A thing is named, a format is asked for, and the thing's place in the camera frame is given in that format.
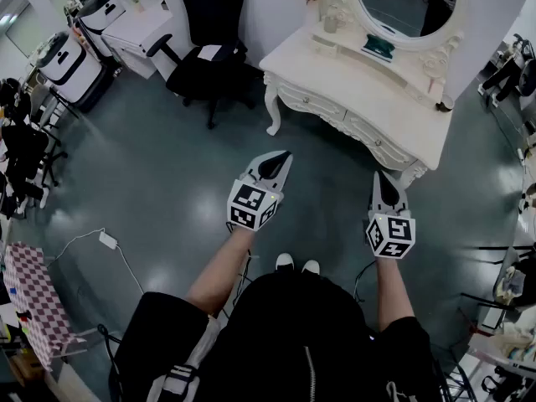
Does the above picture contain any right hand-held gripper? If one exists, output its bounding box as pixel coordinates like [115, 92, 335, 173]
[365, 170, 416, 261]

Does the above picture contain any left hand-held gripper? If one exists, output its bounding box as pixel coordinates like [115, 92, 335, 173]
[226, 150, 295, 235]

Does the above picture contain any white dressing table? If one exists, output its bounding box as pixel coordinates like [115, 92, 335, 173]
[258, 0, 468, 190]

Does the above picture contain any person's right forearm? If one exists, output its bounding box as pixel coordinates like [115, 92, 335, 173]
[374, 255, 415, 332]

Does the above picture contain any person's left forearm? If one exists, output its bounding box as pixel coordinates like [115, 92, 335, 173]
[183, 224, 255, 316]

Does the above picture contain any white ornate table drawer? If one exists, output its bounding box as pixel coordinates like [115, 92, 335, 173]
[345, 113, 415, 168]
[278, 85, 348, 121]

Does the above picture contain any black office chair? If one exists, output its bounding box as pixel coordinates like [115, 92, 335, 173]
[146, 0, 261, 131]

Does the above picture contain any white paper sheet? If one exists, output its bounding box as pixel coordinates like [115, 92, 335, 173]
[196, 44, 224, 62]

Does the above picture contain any green packet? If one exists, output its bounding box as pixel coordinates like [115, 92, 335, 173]
[360, 33, 397, 63]

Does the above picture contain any black metal rack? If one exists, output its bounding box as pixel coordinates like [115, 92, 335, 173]
[459, 243, 536, 402]

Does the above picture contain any clear glass jar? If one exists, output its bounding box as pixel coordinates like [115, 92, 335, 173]
[322, 6, 341, 34]

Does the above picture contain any person's black clothing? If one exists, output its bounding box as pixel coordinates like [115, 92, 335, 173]
[111, 265, 436, 402]

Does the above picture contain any white vase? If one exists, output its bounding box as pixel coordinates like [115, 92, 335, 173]
[307, 0, 326, 28]

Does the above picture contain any white cabinet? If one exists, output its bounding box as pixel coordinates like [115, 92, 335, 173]
[101, 0, 182, 80]

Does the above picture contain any oval white-framed mirror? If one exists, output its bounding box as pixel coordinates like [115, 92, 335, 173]
[334, 0, 468, 53]

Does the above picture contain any white black-lidded machine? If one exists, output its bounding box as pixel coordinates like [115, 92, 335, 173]
[36, 31, 115, 113]
[74, 0, 127, 58]

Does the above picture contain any grey chair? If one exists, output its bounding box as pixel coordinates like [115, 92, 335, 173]
[28, 84, 80, 131]

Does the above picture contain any red white checkered cloth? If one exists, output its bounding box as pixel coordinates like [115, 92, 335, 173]
[3, 243, 87, 372]

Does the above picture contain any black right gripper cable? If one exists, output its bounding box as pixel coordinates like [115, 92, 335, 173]
[353, 260, 379, 305]

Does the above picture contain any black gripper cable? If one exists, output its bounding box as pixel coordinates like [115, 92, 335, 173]
[353, 260, 379, 305]
[225, 222, 254, 309]

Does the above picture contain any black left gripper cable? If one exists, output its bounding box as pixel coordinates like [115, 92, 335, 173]
[225, 222, 254, 309]

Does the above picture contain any white cable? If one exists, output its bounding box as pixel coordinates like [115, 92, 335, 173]
[45, 227, 146, 295]

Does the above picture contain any black floor cable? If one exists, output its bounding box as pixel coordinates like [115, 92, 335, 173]
[97, 323, 123, 402]

